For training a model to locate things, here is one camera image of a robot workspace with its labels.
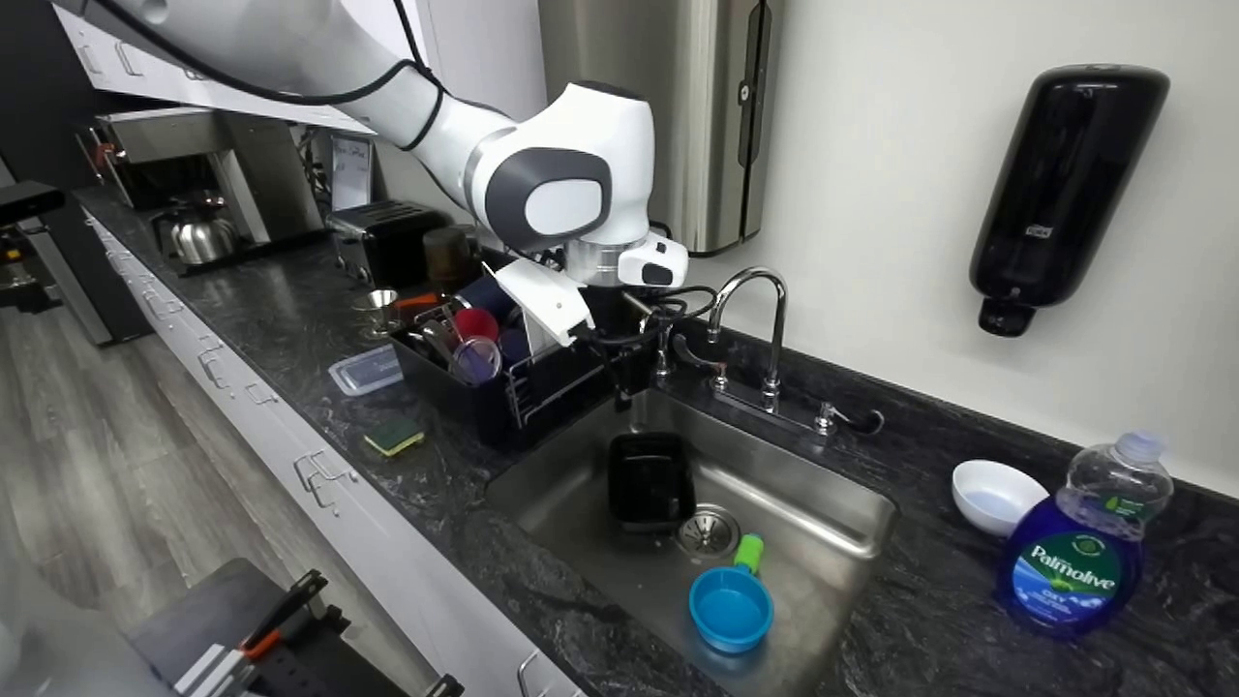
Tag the clear purple glass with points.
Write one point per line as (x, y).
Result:
(474, 363)

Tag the green yellow sponge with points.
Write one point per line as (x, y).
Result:
(394, 437)

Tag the white base cabinets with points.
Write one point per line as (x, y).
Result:
(325, 479)

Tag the chrome faucet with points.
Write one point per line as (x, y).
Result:
(775, 322)

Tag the steel paper towel dispenser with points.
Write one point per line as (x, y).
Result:
(660, 128)

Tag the clear plastic food container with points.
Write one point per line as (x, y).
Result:
(367, 368)

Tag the sink drain strainer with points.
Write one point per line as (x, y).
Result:
(712, 532)

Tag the black dish rack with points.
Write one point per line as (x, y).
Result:
(554, 387)

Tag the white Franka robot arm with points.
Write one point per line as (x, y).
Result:
(554, 196)

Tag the white paper sign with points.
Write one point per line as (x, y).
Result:
(352, 175)

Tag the stainless steel sink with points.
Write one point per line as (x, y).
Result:
(798, 527)

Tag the stainless coffee brewer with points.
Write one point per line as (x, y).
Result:
(273, 167)

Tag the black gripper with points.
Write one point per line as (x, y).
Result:
(624, 315)

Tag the black wall soap dispenser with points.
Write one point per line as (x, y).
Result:
(1068, 178)

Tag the red cup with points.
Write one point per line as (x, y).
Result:
(474, 322)

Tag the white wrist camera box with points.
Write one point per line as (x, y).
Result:
(652, 260)

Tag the steel kettle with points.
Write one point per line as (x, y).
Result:
(199, 238)

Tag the small white bowl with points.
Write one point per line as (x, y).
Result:
(997, 498)

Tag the blue dish soap bottle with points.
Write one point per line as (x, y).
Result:
(1071, 573)

